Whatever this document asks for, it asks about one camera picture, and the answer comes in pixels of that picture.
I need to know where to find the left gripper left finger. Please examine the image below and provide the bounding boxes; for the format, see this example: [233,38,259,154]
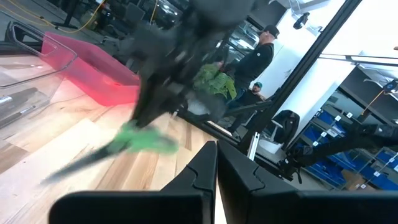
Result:
[49,140,218,224]

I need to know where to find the silver aluminium bracket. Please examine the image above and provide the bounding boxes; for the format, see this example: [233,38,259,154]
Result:
[246,131,261,162]

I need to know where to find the rack with blue bins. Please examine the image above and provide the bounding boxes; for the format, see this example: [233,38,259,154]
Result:
[298,105,398,192]

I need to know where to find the green leafy plant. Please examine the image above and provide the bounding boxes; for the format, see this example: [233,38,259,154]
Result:
[192,63,238,101]

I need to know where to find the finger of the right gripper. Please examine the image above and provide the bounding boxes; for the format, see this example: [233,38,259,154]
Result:
[131,73,163,129]
[146,83,191,126]

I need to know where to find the white plant pot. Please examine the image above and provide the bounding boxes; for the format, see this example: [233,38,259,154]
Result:
[185,96,227,118]

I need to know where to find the black mounted camera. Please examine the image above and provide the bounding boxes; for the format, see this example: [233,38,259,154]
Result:
[292,12,312,30]

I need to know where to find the red translucent plastic bin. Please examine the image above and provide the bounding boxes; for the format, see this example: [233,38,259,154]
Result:
[39,30,141,108]

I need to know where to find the clear plastic bin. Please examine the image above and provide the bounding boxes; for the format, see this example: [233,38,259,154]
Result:
[0,10,78,142]

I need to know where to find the green-handled scissors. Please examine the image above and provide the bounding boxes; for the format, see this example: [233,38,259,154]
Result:
[39,119,180,187]

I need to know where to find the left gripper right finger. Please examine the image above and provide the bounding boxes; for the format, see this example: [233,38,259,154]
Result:
[216,140,398,224]

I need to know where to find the person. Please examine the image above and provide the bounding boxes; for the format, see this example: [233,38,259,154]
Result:
[234,81,267,110]
[228,24,280,96]

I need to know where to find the thin dark paintbrush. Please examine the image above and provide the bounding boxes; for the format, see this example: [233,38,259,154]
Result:
[0,105,37,129]

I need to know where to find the fluffy black-handled brush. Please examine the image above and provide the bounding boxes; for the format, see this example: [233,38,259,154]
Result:
[0,86,39,107]

